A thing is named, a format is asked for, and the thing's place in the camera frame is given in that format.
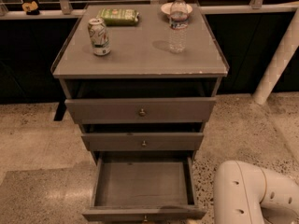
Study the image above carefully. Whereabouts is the white diagonal post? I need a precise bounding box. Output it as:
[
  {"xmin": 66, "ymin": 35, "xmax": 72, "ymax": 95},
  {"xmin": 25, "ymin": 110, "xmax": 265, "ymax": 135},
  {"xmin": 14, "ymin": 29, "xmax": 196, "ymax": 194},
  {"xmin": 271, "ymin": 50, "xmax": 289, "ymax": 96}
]
[{"xmin": 252, "ymin": 9, "xmax": 299, "ymax": 105}]

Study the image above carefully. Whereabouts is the green snack packet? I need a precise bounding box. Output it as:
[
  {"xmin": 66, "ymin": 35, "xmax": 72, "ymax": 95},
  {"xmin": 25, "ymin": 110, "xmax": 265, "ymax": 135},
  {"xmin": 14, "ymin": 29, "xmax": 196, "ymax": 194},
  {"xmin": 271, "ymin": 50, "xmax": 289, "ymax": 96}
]
[{"xmin": 97, "ymin": 8, "xmax": 139, "ymax": 26}]

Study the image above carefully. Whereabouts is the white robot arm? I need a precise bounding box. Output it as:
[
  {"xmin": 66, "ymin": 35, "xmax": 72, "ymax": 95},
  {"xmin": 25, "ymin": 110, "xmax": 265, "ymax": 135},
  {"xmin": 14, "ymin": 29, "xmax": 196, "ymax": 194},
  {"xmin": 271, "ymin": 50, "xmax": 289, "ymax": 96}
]
[{"xmin": 213, "ymin": 161, "xmax": 299, "ymax": 224}]

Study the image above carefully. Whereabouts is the grey middle drawer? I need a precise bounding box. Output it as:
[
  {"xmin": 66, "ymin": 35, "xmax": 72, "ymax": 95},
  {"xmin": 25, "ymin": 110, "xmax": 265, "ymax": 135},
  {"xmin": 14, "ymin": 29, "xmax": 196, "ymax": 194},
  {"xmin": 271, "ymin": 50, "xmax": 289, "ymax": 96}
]
[{"xmin": 82, "ymin": 133, "xmax": 204, "ymax": 151}]

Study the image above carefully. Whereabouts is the grey wooden drawer cabinet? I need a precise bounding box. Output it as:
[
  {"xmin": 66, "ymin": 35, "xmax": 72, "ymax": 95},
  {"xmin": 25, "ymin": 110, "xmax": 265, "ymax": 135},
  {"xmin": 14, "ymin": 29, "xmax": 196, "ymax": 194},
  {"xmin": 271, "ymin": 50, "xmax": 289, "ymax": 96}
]
[{"xmin": 50, "ymin": 3, "xmax": 231, "ymax": 166}]

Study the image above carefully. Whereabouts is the clear plastic water bottle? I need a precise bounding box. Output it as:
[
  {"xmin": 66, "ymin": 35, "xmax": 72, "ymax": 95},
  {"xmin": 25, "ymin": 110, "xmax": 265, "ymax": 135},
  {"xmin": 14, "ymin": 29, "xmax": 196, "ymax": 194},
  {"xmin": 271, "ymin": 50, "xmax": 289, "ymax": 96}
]
[{"xmin": 169, "ymin": 0, "xmax": 189, "ymax": 53}]

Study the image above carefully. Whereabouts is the grey top drawer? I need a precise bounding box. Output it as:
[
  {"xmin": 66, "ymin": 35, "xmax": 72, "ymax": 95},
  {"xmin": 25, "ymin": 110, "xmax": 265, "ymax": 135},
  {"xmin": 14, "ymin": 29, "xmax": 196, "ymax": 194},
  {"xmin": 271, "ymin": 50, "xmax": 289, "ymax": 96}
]
[{"xmin": 65, "ymin": 97, "xmax": 216, "ymax": 124}]

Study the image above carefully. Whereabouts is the grey drawer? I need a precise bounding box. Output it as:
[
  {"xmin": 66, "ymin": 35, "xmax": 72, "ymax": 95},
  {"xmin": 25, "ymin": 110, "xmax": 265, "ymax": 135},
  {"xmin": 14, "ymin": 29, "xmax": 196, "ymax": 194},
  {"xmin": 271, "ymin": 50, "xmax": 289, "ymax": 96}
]
[
  {"xmin": 65, "ymin": 97, "xmax": 216, "ymax": 124},
  {"xmin": 82, "ymin": 133, "xmax": 204, "ymax": 151},
  {"xmin": 83, "ymin": 157, "xmax": 206, "ymax": 223}
]

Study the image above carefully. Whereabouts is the small white bowl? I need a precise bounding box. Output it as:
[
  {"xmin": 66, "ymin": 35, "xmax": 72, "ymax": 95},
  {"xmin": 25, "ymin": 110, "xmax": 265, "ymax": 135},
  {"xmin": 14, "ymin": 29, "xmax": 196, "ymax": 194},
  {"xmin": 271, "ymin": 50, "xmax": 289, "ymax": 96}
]
[{"xmin": 161, "ymin": 3, "xmax": 192, "ymax": 19}]

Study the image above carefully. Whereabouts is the grey metal railing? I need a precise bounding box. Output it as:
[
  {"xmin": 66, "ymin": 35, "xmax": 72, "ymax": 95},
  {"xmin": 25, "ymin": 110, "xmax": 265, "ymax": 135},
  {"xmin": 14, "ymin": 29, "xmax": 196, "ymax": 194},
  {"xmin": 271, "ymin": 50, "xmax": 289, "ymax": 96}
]
[{"xmin": 0, "ymin": 0, "xmax": 299, "ymax": 21}]

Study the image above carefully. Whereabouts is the grey bottom drawer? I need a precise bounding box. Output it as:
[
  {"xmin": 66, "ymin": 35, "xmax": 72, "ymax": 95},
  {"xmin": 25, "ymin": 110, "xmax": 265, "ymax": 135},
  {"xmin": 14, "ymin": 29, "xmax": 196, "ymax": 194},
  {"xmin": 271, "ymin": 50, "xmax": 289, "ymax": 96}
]
[{"xmin": 83, "ymin": 157, "xmax": 206, "ymax": 223}]

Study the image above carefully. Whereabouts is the green white soda can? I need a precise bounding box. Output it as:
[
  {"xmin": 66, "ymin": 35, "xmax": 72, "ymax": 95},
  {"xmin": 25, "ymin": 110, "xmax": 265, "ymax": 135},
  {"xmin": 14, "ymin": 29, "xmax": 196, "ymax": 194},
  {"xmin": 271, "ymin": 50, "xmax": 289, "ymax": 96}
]
[{"xmin": 88, "ymin": 18, "xmax": 110, "ymax": 56}]

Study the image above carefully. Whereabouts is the yellow black small object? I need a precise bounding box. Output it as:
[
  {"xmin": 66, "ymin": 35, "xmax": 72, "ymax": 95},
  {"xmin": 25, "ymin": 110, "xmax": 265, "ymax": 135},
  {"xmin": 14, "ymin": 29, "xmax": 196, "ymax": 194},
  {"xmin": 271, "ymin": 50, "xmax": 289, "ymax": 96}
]
[{"xmin": 21, "ymin": 1, "xmax": 39, "ymax": 15}]

